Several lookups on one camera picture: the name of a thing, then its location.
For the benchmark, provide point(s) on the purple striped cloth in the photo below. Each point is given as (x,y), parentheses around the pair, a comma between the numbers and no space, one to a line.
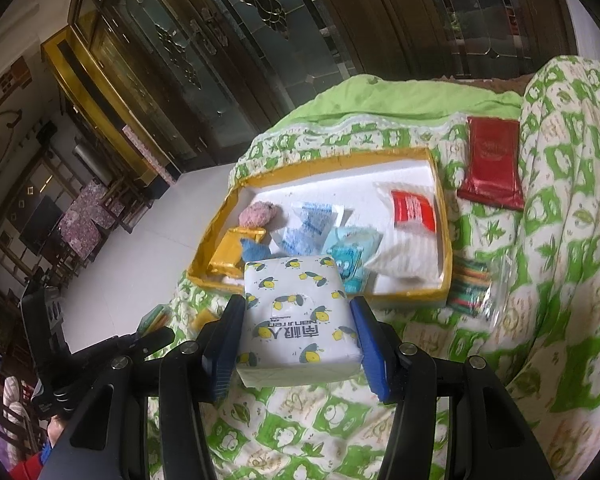
(0,435)

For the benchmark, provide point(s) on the foam tray with yellow tape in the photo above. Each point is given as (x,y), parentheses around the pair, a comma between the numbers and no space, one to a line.
(360,170)

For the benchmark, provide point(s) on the colourful striped packet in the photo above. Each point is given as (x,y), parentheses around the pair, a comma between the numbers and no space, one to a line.
(467,285)

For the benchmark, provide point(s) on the white pouch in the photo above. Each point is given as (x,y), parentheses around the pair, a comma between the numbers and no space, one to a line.
(410,257)

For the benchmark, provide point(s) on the person's red blue clothing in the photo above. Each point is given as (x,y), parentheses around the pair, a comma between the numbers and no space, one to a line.
(27,467)

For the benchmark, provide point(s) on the white tissue pack yellow print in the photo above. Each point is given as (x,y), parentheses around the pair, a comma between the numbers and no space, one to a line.
(300,310)

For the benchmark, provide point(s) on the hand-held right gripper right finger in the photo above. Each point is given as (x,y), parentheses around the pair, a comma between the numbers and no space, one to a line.
(372,360)

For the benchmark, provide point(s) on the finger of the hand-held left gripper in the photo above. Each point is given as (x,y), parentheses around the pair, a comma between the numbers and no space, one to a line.
(150,341)

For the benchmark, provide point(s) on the small green packet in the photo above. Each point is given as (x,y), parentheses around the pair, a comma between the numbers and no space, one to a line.
(152,320)

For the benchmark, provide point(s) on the green printed blanket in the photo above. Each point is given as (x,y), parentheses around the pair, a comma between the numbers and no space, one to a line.
(570,210)

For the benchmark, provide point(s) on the dark glass double door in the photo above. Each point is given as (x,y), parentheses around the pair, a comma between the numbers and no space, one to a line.
(205,50)

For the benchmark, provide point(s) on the table with floral cloth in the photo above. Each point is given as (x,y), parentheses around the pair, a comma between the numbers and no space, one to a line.
(87,220)

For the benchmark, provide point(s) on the white packet with red label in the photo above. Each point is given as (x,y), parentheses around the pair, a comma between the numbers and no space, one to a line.
(412,207)

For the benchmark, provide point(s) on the white blue printed packet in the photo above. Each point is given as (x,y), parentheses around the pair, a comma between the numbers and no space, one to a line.
(305,230)

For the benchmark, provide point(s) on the teal cartoon packet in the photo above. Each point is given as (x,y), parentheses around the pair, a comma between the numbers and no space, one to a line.
(352,255)

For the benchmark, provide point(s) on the wooden door with glass pane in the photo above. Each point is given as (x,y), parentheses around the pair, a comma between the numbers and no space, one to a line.
(405,15)

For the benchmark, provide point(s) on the small yellow packet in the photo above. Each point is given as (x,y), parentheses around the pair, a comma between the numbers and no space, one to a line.
(205,319)

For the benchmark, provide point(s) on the red foil packet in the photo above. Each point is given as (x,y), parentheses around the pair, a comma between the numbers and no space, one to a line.
(492,160)

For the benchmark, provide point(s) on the wooden wall ornament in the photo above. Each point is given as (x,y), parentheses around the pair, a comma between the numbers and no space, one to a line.
(10,80)

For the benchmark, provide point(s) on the blue cloth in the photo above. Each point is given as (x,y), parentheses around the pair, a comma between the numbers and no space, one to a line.
(255,250)

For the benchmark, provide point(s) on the shiny yellow packet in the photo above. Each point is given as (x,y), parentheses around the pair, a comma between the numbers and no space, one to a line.
(232,252)

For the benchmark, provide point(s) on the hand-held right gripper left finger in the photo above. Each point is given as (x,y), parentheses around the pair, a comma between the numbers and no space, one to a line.
(225,355)

